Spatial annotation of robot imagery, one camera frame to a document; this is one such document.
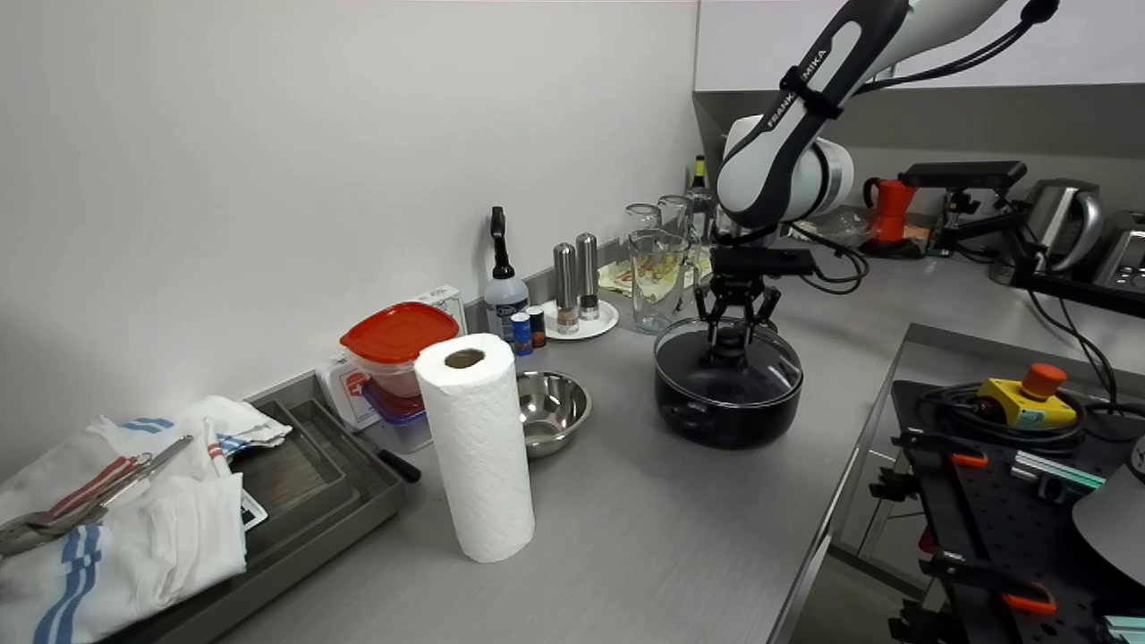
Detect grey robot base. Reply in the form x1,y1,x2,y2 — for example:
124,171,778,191
1070,433,1145,591

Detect steel toaster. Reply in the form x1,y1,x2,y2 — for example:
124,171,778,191
1089,219,1145,295

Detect clear glass pitcher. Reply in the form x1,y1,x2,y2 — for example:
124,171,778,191
617,192,718,337

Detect clear container red lid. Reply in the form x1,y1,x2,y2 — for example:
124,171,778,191
337,299,466,405
322,353,429,442

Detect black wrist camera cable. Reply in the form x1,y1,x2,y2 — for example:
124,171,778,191
778,0,1067,295

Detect steel mixing bowl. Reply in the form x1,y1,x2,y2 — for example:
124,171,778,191
513,365,595,461

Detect black perforated board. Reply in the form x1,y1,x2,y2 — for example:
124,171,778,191
887,374,1145,644

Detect red kettle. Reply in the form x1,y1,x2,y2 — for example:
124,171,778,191
863,171,919,248

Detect grey metal tongs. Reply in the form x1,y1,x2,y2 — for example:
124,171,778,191
0,433,195,561

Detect steel grinder mill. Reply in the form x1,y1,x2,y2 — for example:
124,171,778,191
551,239,580,334
575,228,604,318

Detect white paper towel roll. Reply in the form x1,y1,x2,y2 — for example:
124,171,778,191
410,330,540,564

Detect glass lid black knob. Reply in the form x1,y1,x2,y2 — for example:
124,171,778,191
652,318,809,405

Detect black orange spring clamp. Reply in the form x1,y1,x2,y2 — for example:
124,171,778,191
891,424,994,477
917,546,1067,623

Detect aluminium extrusion rail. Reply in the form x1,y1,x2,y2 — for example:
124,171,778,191
1007,446,1114,496

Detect steel kettle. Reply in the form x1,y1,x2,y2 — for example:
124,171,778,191
1019,175,1105,262

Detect spray bottle black trigger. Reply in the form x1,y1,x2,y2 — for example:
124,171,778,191
478,205,533,337

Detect black two-handled pot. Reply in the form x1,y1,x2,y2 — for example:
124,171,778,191
652,318,809,455

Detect grey metal tray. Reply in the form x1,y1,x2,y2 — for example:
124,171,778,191
102,369,423,644

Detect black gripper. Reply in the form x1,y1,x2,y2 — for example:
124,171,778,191
693,239,827,353

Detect black coffee machine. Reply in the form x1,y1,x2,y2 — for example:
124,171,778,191
897,156,1031,254

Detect yellow emergency stop button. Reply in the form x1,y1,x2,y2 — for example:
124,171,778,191
978,361,1084,435

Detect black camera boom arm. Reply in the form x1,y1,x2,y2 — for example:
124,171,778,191
994,226,1145,318

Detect white plate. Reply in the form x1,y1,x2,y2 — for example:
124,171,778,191
536,295,623,346

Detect white striped cloth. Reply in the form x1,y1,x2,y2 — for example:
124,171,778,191
0,393,298,644

